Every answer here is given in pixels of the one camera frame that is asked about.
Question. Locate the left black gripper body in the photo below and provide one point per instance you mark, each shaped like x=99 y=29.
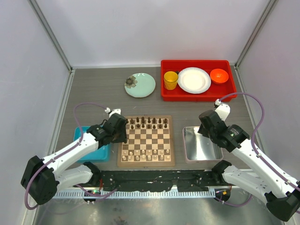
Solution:
x=120 y=136

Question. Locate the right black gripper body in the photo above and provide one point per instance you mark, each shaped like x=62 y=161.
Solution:
x=206 y=132

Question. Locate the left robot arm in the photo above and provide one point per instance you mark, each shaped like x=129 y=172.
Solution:
x=58 y=162

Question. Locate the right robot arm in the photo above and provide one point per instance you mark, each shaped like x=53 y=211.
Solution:
x=274 y=187

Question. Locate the wooden chess board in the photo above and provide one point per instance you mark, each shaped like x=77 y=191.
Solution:
x=142 y=142

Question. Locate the blue plastic tray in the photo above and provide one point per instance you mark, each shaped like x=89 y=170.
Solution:
x=100 y=155

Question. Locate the silver metal tray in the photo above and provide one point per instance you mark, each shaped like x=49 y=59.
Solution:
x=199 y=149

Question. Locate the mint green flower plate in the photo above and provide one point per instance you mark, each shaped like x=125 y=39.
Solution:
x=140 y=85

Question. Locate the orange plastic bowl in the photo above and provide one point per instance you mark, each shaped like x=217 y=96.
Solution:
x=219 y=76

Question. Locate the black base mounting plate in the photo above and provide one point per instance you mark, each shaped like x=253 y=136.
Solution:
x=157 y=180

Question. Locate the white paper plate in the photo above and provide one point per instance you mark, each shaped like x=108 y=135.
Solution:
x=194 y=80

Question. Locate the red plastic bin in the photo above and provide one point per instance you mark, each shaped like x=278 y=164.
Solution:
x=214 y=92

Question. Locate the yellow plastic cup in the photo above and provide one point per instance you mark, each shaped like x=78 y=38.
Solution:
x=170 y=80

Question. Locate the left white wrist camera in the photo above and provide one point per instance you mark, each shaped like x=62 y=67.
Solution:
x=113 y=111

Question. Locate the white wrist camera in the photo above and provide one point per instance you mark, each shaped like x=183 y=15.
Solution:
x=222 y=109
x=113 y=111

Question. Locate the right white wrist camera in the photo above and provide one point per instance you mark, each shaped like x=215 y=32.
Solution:
x=222 y=109

